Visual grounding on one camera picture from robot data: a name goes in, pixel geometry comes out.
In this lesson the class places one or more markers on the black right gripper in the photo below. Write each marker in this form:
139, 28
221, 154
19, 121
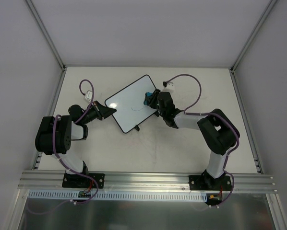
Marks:
159, 100

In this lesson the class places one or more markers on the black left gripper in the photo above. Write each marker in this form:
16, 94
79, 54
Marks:
97, 111

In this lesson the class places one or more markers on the blue bone-shaped eraser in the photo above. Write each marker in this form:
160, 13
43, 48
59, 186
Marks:
148, 97

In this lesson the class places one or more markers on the white whiteboard black frame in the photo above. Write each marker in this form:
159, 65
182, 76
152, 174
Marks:
129, 103

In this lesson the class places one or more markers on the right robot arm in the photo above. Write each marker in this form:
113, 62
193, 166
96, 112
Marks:
220, 135

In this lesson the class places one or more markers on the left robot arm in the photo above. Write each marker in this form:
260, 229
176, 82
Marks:
55, 134

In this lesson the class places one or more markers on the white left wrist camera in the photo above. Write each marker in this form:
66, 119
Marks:
88, 96

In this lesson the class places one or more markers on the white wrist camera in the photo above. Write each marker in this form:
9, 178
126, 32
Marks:
88, 96
168, 86

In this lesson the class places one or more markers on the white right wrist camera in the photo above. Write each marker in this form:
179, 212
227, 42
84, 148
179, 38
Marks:
168, 86

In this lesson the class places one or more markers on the left aluminium frame post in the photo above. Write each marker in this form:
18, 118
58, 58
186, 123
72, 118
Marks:
40, 24

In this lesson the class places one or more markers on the aluminium frame post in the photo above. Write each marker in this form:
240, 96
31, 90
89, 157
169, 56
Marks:
40, 24
259, 24

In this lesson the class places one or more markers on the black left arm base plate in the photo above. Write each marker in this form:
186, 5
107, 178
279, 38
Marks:
76, 181

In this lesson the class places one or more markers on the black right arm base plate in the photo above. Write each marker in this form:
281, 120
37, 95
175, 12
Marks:
207, 183

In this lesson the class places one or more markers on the white slotted cable duct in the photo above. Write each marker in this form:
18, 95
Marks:
118, 195

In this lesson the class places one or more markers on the aluminium mounting rail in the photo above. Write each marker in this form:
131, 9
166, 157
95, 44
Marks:
148, 182

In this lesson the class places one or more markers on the right aluminium frame post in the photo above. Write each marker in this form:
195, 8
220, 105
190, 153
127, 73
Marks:
259, 24

